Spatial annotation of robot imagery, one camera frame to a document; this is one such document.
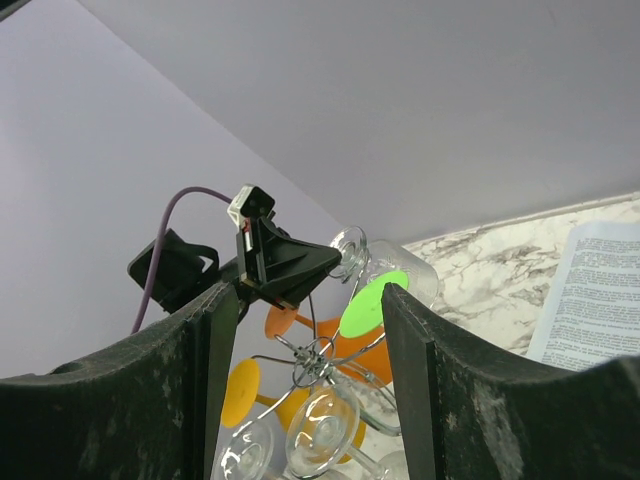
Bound clear short tumbler glass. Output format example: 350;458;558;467
329;226;439;307

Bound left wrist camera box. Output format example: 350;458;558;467
227;184;275;232

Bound green plastic wine glass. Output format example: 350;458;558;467
339;270;409;339

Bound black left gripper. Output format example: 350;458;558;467
237;214;341;306

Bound light orange plastic wine glass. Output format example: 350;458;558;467
219;359;369;451

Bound chrome wine glass rack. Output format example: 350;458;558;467
249;272;404;439

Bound printed white paper sheet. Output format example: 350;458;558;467
526;221;639;371

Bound clear wine glass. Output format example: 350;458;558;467
285;385;409;479
212;417;361;480

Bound dark orange plastic wine glass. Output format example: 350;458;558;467
264;306;392;385

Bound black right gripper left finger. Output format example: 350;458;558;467
1;283;239;479

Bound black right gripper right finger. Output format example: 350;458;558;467
382;283;639;479

